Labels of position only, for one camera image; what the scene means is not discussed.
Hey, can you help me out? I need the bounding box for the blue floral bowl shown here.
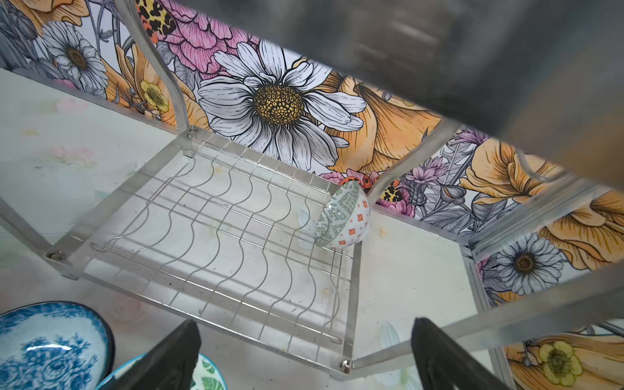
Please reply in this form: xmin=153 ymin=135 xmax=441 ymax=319
xmin=1 ymin=301 xmax=115 ymax=389

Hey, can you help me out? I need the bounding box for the steel two-tier dish rack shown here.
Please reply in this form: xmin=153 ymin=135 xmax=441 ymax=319
xmin=1 ymin=1 xmax=623 ymax=385

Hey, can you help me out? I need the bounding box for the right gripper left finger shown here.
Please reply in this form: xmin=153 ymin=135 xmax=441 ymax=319
xmin=102 ymin=319 xmax=201 ymax=389

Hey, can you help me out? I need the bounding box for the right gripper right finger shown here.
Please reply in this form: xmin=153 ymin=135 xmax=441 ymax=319
xmin=410 ymin=318 xmax=507 ymax=390

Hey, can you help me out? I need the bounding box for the grey-green geometric pattern bowl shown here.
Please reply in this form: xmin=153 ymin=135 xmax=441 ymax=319
xmin=315 ymin=180 xmax=372 ymax=251

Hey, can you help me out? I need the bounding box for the right aluminium frame post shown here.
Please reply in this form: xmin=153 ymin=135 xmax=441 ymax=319
xmin=370 ymin=170 xmax=624 ymax=390

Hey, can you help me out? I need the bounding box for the green leaf pattern bowl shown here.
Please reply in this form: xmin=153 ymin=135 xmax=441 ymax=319
xmin=96 ymin=354 xmax=228 ymax=390

